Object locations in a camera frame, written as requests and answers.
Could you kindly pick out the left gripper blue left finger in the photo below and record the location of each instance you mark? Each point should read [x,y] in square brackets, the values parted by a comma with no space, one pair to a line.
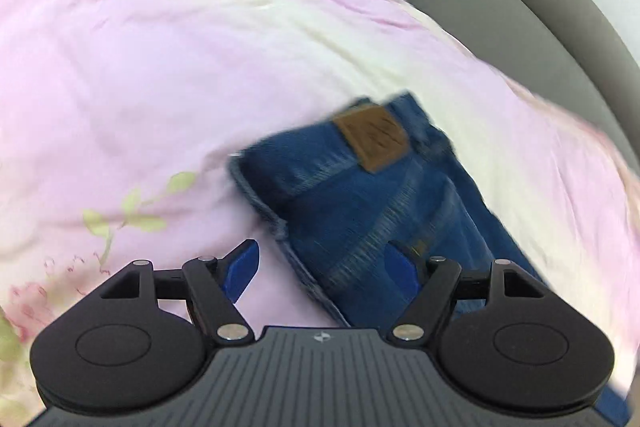
[214,286]

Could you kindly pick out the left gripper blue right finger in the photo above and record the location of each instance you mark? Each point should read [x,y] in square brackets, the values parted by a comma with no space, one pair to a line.
[429,285]

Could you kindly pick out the blue denim jeans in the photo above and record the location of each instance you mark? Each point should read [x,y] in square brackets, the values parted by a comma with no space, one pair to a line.
[542,332]

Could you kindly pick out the pink floral duvet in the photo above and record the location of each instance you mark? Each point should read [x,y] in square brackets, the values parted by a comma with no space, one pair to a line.
[118,118]

